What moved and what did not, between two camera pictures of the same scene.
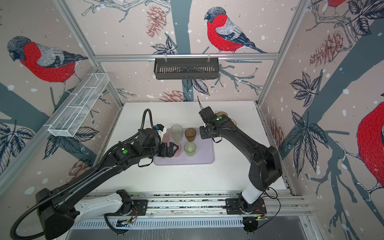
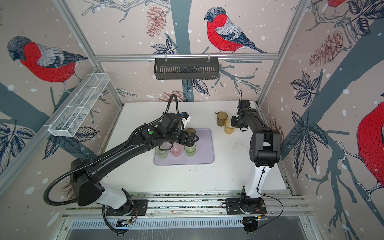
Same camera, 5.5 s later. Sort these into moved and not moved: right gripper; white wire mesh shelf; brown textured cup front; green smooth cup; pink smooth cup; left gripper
Moved: left gripper; right gripper
Not moved: white wire mesh shelf; pink smooth cup; brown textured cup front; green smooth cup
